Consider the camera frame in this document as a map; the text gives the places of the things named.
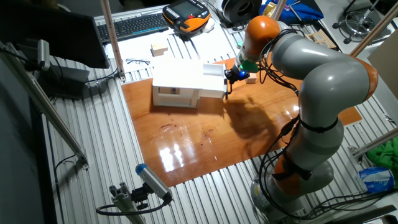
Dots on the light wooden cube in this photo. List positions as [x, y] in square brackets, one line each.
[251, 78]

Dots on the silver camera with blue end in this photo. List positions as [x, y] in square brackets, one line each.
[152, 180]

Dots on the black computer monitor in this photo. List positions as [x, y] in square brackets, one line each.
[62, 34]

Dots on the silver camera on pole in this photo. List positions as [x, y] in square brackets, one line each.
[43, 54]

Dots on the orange black teach pendant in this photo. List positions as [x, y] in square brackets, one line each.
[186, 15]

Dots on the small wooden window frame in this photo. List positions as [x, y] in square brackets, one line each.
[325, 45]

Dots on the short aluminium profile stub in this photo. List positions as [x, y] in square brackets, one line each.
[124, 202]

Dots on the metal stool base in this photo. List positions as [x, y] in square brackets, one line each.
[357, 25]

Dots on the blue cloth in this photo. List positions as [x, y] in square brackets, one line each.
[301, 11]

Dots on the white computer mouse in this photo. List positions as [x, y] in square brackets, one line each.
[209, 25]

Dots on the blue white plastic package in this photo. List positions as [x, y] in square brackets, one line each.
[376, 179]

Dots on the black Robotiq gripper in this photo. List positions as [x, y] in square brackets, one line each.
[240, 75]

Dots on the black computer keyboard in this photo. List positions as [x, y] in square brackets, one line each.
[133, 26]

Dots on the black box device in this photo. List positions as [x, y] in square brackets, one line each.
[68, 81]

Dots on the glossy brown wooden board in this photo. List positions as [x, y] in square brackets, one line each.
[186, 140]

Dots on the black frame eyeglasses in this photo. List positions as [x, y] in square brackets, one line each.
[132, 61]

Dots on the beige panel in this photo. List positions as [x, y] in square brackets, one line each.
[385, 68]

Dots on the beige wooden block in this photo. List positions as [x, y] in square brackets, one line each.
[159, 49]

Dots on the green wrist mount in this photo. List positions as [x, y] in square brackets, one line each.
[248, 66]

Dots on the gold packet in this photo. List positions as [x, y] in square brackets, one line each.
[269, 9]

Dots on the black filament spool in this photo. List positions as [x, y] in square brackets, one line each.
[241, 11]

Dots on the green cloth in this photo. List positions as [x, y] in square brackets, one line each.
[385, 155]

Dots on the aluminium frame profile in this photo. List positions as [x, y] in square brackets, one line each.
[278, 7]
[46, 105]
[373, 28]
[113, 40]
[373, 143]

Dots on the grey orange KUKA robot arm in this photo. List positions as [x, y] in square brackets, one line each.
[326, 84]

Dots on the black camera clamp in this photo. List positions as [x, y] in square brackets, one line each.
[140, 196]

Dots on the white plastic drawer cabinet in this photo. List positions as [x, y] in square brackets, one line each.
[174, 74]

